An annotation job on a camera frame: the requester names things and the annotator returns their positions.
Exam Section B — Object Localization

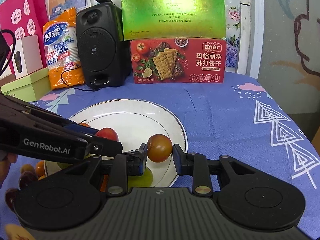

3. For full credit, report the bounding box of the red cherry tomato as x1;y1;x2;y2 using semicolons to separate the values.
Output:
95;127;119;141

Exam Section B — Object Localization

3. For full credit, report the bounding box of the shiny green gift box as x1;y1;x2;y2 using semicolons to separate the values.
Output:
121;0;226;40

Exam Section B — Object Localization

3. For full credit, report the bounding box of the red cracker box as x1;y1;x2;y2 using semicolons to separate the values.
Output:
130;38;227;84

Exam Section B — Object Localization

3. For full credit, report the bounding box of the brown longan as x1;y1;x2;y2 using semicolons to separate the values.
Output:
20;164;36;174

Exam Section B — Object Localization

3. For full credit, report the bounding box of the white coffee cup box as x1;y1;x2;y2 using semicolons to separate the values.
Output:
12;35;43;79

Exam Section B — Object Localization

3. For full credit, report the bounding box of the light green shoe box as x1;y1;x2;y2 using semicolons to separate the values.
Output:
1;68;51;102

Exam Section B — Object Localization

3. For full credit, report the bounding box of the blue patterned tablecloth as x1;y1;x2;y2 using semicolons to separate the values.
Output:
0;71;320;240

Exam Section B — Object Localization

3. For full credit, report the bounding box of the brownish orange tomato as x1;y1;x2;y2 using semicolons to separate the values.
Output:
147;134;172;163

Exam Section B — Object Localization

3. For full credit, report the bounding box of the dark red plum front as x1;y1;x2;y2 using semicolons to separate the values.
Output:
5;187;20;213

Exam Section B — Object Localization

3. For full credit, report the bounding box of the small orange kumquat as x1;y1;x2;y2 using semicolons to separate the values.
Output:
78;122;91;128

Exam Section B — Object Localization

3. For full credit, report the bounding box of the pink paper bag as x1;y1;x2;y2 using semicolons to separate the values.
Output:
1;0;49;67

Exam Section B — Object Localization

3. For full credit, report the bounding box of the black speaker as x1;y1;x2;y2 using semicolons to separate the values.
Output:
75;0;131;89

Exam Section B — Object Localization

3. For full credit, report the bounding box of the orange paper cup package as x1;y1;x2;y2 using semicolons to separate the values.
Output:
43;7;85;90

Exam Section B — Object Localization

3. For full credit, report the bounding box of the person's left hand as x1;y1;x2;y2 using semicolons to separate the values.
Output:
0;153;18;186

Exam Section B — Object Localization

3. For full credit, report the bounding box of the large green jujube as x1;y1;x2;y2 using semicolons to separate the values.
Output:
57;157;153;192

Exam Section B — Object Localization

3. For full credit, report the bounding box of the dark red plum back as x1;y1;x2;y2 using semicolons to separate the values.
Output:
18;171;38;190

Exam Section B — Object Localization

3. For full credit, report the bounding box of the white ceramic plate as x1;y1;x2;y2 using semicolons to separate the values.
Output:
43;99;189;189

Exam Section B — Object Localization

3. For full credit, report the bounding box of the black speaker cable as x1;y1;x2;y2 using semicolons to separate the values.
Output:
60;64;101;92

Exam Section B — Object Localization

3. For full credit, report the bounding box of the yellow orange kumquat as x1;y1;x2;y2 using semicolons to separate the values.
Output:
35;160;46;178

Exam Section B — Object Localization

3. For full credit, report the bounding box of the dark red plum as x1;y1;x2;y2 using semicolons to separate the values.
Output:
5;187;20;213
18;171;38;190

